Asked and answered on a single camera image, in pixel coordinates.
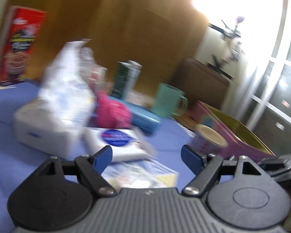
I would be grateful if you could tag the pink fluffy scrunchie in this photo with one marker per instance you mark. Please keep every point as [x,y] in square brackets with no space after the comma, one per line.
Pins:
[112,111]

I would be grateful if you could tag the white crumpled plastic packet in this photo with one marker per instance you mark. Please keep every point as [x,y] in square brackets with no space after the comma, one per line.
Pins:
[65,87]

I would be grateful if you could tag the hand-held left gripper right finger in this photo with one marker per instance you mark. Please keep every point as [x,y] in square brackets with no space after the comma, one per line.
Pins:
[190,160]

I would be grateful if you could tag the blue tablecloth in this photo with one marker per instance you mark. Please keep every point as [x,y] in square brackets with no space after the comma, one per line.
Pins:
[4,165]

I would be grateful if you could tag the round can with beige lid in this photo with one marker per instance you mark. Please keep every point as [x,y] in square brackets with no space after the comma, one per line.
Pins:
[207,140]

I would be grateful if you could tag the red cereal box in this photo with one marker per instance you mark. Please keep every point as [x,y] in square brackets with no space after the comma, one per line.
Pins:
[20,46]

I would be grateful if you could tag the blue case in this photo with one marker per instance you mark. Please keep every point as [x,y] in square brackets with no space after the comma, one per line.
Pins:
[145,119]

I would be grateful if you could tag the wooden board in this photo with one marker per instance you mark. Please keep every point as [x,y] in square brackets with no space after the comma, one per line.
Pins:
[116,34]

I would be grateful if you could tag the white wipes pack blue label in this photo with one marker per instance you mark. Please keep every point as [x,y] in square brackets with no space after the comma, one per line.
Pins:
[118,143]

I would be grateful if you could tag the white box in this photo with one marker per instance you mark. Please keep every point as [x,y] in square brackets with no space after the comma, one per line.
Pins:
[38,131]

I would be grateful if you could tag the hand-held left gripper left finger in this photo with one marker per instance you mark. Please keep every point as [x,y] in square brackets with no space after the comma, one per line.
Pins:
[103,159]

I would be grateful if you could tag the teal plastic mug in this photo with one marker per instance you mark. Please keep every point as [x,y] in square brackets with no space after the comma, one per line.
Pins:
[168,100]

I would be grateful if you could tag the flat clear packet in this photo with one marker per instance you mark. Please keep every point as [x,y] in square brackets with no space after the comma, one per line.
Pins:
[140,176]

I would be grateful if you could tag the pink biscuit tin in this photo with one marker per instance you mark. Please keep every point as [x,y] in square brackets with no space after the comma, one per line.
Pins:
[235,133]

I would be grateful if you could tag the patterned glass door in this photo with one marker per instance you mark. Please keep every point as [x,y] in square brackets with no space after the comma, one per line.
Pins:
[283,82]

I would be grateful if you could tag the green and white drink carton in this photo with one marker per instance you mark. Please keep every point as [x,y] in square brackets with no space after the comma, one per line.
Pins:
[126,80]

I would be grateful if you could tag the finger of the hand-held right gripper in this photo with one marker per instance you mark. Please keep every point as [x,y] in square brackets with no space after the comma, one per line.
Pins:
[274,162]

